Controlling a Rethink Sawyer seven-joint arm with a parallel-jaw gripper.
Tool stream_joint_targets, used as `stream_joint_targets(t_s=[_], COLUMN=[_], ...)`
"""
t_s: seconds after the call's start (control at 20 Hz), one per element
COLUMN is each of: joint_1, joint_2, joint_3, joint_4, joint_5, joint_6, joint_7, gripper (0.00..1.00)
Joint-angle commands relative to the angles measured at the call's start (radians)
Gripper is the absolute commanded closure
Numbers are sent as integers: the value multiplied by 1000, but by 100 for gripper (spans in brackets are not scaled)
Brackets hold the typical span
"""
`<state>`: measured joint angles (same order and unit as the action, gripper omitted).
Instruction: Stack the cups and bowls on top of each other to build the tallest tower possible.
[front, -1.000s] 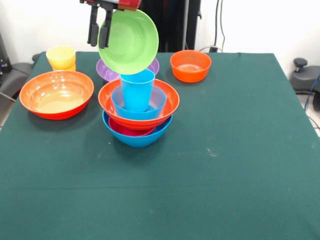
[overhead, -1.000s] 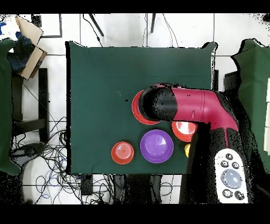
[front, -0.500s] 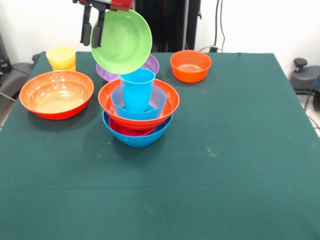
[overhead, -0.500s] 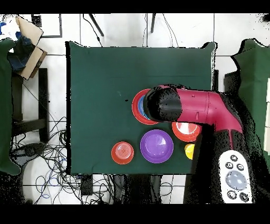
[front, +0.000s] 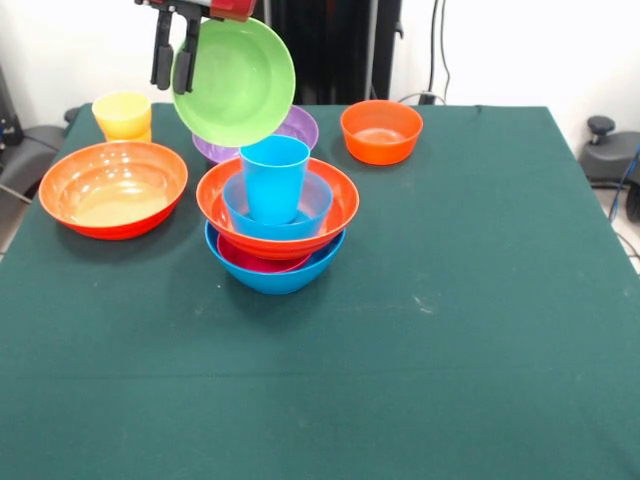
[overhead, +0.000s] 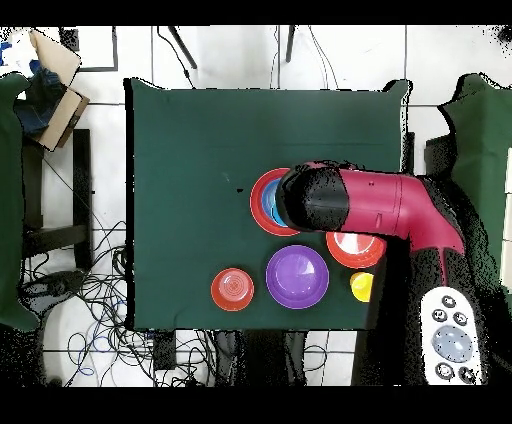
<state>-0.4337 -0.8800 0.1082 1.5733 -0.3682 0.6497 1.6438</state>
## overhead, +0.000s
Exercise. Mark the small blue bowl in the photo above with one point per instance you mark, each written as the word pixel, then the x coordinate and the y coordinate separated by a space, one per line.
pixel 268 196

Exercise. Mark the cardboard box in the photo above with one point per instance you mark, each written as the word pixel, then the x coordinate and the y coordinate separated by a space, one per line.
pixel 62 116

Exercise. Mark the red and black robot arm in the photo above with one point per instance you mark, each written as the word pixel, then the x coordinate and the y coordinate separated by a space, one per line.
pixel 380 200

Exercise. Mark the blue cloth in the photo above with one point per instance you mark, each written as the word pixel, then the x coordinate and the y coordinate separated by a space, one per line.
pixel 40 100

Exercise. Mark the grey pedestal foot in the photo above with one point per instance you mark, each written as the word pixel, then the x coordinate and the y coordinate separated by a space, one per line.
pixel 52 290

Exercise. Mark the black stand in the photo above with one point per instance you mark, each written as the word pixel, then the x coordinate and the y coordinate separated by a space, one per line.
pixel 438 156

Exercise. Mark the dark grey frame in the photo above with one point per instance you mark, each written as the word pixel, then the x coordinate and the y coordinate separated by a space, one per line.
pixel 115 52

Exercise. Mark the purple bowl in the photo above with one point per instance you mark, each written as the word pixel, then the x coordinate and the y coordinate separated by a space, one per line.
pixel 297 276

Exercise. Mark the black box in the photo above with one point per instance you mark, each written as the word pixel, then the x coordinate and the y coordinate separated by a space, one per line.
pixel 164 350

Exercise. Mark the yellow cup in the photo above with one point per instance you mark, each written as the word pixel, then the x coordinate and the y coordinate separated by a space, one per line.
pixel 362 286

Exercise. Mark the dark green tablecloth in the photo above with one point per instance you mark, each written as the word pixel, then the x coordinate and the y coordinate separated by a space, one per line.
pixel 192 224

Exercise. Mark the black tripod leg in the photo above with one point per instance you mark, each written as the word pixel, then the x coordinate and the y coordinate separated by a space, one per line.
pixel 290 44
pixel 183 48

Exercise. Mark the small orange bowl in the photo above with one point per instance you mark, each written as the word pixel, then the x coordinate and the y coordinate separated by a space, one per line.
pixel 232 290

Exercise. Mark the green cloth covered table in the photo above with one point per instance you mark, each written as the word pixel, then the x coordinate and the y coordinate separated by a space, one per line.
pixel 10 200
pixel 484 160

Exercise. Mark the large orange bowl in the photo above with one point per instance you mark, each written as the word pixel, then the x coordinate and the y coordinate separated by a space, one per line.
pixel 356 250
pixel 258 204

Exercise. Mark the black stool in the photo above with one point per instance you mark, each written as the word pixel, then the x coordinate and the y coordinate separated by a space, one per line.
pixel 82 180

